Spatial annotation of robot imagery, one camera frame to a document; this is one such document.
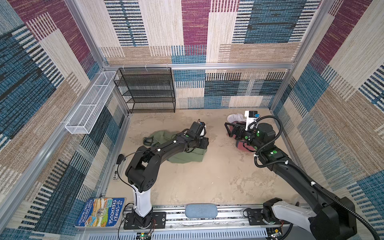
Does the small black handheld device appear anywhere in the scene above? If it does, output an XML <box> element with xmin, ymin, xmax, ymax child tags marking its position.
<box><xmin>113</xmin><ymin>154</ymin><xmax>125</xmax><ymax>181</ymax></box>

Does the olive green cloth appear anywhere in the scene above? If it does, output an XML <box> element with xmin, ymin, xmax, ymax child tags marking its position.
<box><xmin>143</xmin><ymin>131</ymin><xmax>208</xmax><ymax>164</ymax></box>

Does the maroon red cloth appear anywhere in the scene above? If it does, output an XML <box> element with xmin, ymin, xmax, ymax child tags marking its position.
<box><xmin>234</xmin><ymin>121</ymin><xmax>249</xmax><ymax>152</ymax></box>

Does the colourful treehouse book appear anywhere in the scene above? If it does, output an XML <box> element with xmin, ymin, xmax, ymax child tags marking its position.
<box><xmin>75</xmin><ymin>198</ymin><xmax>126</xmax><ymax>229</ymax></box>

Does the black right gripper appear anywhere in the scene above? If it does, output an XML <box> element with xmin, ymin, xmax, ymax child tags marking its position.
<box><xmin>224</xmin><ymin>121</ymin><xmax>263</xmax><ymax>151</ymax></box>

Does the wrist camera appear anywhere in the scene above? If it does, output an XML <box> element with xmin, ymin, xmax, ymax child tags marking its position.
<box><xmin>245</xmin><ymin>111</ymin><xmax>260</xmax><ymax>131</ymax></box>
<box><xmin>197</xmin><ymin>120</ymin><xmax>207</xmax><ymax>138</ymax></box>

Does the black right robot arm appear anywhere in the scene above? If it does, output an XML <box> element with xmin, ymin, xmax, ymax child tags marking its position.
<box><xmin>225</xmin><ymin>120</ymin><xmax>361</xmax><ymax>240</ymax></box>

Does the black mesh wire shelf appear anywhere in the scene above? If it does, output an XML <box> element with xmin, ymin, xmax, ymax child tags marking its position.
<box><xmin>115</xmin><ymin>67</ymin><xmax>176</xmax><ymax>114</ymax></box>

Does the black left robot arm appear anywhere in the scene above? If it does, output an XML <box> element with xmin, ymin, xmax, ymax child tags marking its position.
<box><xmin>125</xmin><ymin>121</ymin><xmax>209</xmax><ymax>229</ymax></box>

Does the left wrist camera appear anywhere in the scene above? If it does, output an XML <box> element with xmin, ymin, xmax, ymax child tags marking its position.
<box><xmin>197</xmin><ymin>120</ymin><xmax>207</xmax><ymax>138</ymax></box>

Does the black corrugated cable conduit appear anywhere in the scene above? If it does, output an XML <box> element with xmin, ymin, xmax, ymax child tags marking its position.
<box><xmin>246</xmin><ymin>115</ymin><xmax>382</xmax><ymax>240</ymax></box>

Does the white wire wall basket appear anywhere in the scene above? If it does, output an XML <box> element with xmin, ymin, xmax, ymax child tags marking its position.
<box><xmin>65</xmin><ymin>72</ymin><xmax>117</xmax><ymax>135</ymax></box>

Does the grey oval pad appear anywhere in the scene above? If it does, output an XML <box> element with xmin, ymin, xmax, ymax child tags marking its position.
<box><xmin>185</xmin><ymin>204</ymin><xmax>218</xmax><ymax>219</ymax></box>

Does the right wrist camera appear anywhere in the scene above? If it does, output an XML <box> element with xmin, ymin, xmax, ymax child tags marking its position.
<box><xmin>245</xmin><ymin>111</ymin><xmax>260</xmax><ymax>131</ymax></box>

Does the white cloth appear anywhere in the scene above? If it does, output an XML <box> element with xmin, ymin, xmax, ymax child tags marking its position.
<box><xmin>227</xmin><ymin>114</ymin><xmax>247</xmax><ymax>123</ymax></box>

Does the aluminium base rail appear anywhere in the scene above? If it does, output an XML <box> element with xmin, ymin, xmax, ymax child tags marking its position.
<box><xmin>75</xmin><ymin>202</ymin><xmax>316</xmax><ymax>240</ymax></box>

